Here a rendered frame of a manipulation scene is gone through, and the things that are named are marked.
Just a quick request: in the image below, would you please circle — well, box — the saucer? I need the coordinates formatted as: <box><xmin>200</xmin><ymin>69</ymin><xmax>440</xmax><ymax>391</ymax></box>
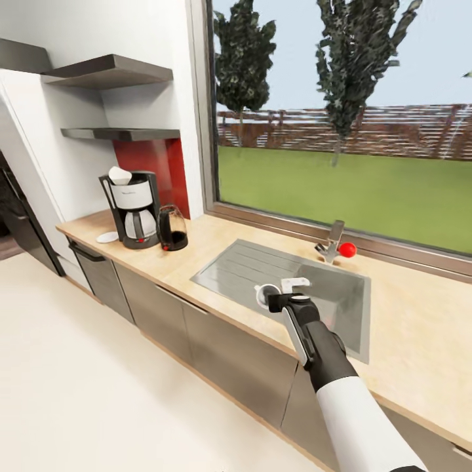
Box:
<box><xmin>98</xmin><ymin>231</ymin><xmax>120</xmax><ymax>243</ymax></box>

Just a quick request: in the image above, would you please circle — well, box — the paper coffee filter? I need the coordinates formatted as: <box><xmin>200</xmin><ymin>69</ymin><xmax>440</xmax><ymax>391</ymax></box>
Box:
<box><xmin>109</xmin><ymin>167</ymin><xmax>132</xmax><ymax>186</ymax></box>

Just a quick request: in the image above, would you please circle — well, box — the electric kettle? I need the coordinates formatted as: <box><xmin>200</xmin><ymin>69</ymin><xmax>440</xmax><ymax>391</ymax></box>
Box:
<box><xmin>156</xmin><ymin>204</ymin><xmax>188</xmax><ymax>251</ymax></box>

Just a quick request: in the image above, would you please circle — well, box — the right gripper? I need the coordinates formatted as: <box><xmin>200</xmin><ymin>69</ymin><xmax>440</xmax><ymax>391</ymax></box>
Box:
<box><xmin>268</xmin><ymin>293</ymin><xmax>304</xmax><ymax>313</ymax></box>

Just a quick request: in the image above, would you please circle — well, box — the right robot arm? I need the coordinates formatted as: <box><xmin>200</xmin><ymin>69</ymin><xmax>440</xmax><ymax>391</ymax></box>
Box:
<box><xmin>268</xmin><ymin>277</ymin><xmax>429</xmax><ymax>472</ymax></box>

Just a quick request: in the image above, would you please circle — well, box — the coffee cup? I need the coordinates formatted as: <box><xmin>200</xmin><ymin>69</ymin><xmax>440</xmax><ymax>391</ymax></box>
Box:
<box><xmin>254</xmin><ymin>284</ymin><xmax>281</xmax><ymax>311</ymax></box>

